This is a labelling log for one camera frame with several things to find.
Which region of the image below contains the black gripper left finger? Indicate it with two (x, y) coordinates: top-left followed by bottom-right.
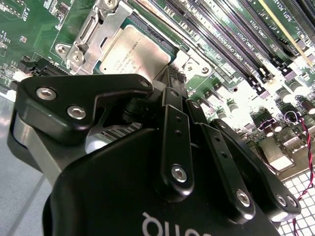
(7, 68), (195, 202)

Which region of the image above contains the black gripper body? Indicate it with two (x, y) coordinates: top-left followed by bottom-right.
(43, 122), (280, 236)

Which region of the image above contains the metal socket cover frame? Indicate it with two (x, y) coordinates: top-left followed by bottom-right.
(72, 0), (191, 78)

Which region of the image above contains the silver CPU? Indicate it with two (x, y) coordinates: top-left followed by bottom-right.
(98, 26), (178, 80)

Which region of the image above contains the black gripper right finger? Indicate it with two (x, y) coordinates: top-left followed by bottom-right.
(177, 71), (302, 223)

